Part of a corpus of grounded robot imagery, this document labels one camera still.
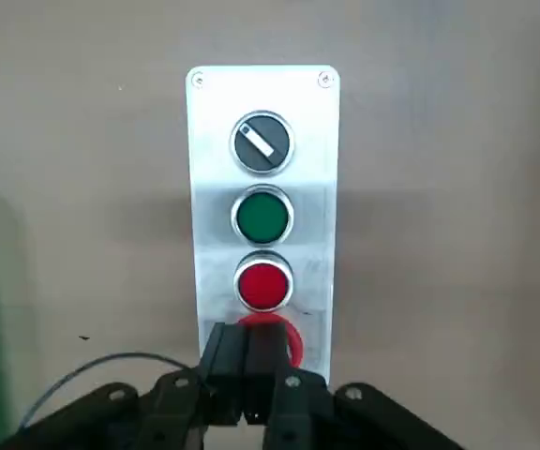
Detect green round push button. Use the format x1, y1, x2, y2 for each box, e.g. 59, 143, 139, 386
230, 185, 294, 248

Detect red emergency stop button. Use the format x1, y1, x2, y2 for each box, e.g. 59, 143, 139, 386
235, 313, 305, 367

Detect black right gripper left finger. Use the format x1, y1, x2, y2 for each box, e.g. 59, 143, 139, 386
0, 322, 251, 450

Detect white button box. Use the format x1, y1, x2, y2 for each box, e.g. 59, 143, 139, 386
185, 64, 341, 381

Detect red flat push button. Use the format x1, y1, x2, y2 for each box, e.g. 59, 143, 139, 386
232, 250, 294, 313

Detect thin black cable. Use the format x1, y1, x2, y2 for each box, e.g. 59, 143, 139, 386
16, 352, 201, 432

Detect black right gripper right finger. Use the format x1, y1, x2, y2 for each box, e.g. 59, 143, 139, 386
244, 322, 463, 450

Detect black selector switch knob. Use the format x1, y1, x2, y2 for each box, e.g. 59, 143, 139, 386
229, 110, 295, 175

